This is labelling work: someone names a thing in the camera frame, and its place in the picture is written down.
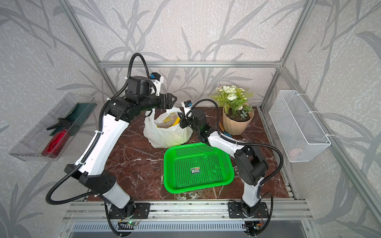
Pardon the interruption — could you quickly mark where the yellow banana bunch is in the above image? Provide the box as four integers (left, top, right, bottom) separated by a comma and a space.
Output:
161, 114, 180, 129

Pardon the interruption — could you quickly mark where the white printed plastic bag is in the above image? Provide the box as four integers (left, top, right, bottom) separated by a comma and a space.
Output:
143, 107, 192, 148

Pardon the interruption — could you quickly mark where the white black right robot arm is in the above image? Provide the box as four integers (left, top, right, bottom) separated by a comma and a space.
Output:
179, 107, 268, 210

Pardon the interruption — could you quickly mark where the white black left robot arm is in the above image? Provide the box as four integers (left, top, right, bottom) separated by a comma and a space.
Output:
73, 72, 177, 210

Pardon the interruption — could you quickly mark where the beige plastic flower pot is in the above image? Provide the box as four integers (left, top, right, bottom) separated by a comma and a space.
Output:
222, 111, 254, 135

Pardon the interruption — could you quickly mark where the green plastic perforated basket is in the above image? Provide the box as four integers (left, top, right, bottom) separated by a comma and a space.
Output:
163, 143, 235, 194

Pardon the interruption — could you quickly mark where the artificial white flower plant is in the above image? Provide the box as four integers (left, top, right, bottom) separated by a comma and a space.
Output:
212, 85, 253, 122

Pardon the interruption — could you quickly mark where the basket barcode label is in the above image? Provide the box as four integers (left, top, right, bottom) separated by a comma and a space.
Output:
191, 167, 200, 174

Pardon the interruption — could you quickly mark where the dark green cloth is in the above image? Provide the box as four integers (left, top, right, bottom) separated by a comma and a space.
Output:
50, 103, 97, 136

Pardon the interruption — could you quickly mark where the red black spray bottle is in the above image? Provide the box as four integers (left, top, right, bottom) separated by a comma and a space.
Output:
41, 118, 72, 159

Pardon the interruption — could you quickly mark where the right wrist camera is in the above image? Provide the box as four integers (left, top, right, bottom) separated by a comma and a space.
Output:
182, 100, 192, 119

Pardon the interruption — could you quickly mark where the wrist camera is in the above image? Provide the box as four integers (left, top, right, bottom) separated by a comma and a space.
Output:
148, 72, 163, 96
182, 100, 192, 119

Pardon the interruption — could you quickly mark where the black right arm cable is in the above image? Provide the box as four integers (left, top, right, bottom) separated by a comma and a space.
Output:
190, 99, 284, 236

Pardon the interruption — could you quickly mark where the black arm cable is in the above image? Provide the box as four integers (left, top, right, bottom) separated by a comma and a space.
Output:
45, 53, 151, 236
190, 99, 284, 236

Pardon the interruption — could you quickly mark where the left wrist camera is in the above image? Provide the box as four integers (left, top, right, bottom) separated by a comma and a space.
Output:
148, 72, 163, 96

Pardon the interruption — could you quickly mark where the white wire mesh basket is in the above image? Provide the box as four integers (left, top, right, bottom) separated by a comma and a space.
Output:
269, 90, 331, 163

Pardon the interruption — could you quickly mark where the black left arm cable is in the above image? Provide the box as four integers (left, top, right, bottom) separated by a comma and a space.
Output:
45, 53, 151, 236

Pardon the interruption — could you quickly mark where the clear plastic wall tray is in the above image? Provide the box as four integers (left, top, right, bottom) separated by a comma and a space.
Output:
9, 93, 97, 162

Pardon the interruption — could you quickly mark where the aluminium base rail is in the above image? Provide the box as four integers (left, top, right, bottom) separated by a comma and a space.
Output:
53, 198, 322, 238

